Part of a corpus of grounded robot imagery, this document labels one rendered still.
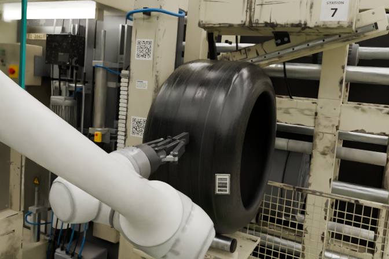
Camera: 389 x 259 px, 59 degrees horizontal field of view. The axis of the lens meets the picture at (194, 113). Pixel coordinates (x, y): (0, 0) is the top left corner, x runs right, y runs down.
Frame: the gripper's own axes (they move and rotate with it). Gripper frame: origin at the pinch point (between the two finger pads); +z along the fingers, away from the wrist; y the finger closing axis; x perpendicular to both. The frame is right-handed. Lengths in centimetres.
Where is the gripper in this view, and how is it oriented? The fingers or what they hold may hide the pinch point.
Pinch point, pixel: (180, 140)
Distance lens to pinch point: 94.2
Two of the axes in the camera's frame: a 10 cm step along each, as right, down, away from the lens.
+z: 4.5, -1.9, 8.7
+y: -8.9, -1.1, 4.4
